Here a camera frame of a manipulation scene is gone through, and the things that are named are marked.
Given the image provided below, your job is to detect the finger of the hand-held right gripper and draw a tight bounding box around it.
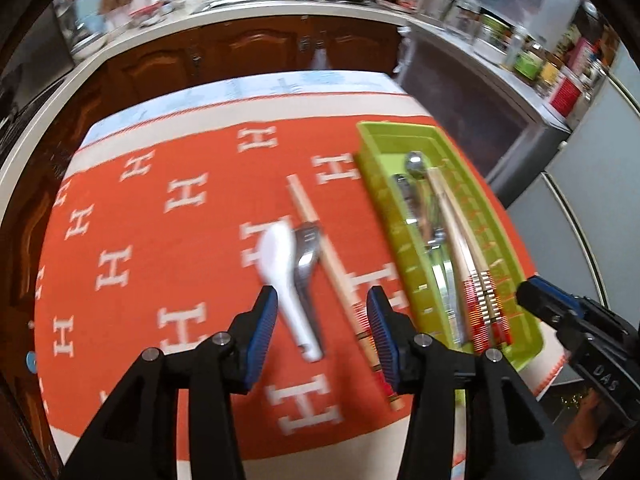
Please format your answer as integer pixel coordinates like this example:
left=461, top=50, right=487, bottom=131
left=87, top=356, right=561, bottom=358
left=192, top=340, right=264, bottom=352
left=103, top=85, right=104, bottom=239
left=516, top=275, right=583, bottom=333

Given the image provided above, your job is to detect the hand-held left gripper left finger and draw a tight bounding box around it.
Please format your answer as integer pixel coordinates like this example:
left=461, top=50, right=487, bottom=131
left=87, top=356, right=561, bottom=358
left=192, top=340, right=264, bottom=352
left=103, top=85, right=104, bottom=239
left=62, top=286, right=279, bottom=480

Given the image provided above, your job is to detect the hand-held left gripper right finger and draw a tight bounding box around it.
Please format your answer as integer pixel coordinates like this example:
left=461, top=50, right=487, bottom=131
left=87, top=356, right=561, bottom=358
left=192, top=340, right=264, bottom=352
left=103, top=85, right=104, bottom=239
left=366, top=286, right=581, bottom=480

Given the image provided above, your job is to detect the white ceramic spoon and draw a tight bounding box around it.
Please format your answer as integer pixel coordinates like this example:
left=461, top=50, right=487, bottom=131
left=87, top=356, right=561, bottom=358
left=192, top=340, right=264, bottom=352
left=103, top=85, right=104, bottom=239
left=257, top=222, right=325, bottom=364

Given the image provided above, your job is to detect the metal chopstick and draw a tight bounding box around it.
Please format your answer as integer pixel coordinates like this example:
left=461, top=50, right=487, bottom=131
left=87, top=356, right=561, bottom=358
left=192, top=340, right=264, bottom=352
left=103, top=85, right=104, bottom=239
left=446, top=260, right=471, bottom=346
left=431, top=252, right=458, bottom=347

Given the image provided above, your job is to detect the green plastic tray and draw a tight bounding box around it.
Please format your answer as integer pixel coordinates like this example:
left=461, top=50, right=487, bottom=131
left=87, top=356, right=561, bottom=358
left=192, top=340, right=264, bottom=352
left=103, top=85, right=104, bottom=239
left=355, top=120, right=544, bottom=372

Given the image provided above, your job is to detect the cream chopstick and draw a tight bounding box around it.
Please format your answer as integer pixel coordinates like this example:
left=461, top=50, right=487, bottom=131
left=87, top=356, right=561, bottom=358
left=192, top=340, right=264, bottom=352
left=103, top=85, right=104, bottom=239
left=286, top=174, right=405, bottom=412
left=439, top=175, right=512, bottom=345

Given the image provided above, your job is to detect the metal soup spoon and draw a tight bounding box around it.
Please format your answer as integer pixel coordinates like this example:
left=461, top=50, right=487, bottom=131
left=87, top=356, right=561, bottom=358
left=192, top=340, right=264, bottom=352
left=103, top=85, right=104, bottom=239
left=292, top=225, right=327, bottom=357

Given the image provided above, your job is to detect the white chopstick red striped end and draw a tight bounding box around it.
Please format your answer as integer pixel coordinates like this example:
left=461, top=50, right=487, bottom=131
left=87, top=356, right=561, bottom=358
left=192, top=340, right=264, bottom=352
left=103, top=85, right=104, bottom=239
left=429, top=169, right=490, bottom=352

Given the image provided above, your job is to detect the person's right hand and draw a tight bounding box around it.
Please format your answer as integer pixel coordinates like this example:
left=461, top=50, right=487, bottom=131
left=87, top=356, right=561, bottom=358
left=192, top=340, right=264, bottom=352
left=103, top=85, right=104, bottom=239
left=567, top=390, right=607, bottom=467

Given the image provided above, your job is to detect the orange printed cloth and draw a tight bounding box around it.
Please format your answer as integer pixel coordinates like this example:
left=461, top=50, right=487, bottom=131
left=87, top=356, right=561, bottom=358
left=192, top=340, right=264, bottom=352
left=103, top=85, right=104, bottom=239
left=35, top=89, right=567, bottom=480

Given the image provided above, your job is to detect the grey cabinet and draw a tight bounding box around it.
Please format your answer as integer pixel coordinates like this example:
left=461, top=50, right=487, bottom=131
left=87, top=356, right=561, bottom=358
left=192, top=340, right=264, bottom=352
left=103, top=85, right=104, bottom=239
left=500, top=50, right=640, bottom=313

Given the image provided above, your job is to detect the grey microwave oven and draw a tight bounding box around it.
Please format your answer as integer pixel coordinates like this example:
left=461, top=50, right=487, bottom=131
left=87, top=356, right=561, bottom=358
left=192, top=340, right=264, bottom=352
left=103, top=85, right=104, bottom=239
left=397, top=27, right=572, bottom=197

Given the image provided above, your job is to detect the red box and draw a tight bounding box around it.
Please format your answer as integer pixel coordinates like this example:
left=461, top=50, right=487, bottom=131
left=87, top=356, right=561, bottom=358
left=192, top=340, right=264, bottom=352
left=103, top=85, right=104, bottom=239
left=549, top=72, right=585, bottom=115

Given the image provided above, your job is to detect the clear bottle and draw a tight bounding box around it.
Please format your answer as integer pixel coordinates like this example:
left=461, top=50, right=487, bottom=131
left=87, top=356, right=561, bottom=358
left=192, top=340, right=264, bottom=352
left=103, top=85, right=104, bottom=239
left=507, top=29, right=527, bottom=70

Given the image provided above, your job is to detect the green lidded jar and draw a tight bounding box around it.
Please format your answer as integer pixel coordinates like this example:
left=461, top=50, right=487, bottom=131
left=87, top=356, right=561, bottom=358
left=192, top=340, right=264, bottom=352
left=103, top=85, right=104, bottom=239
left=474, top=12, right=512, bottom=60

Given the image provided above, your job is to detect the hanging plastic bag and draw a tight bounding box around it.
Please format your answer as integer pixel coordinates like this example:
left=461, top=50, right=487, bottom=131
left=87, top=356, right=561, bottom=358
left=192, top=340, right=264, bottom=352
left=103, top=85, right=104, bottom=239
left=309, top=42, right=334, bottom=72

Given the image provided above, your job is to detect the glass pitcher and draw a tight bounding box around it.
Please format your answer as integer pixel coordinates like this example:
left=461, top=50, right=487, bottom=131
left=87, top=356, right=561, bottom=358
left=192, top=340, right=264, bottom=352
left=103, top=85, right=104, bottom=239
left=444, top=0, right=482, bottom=37

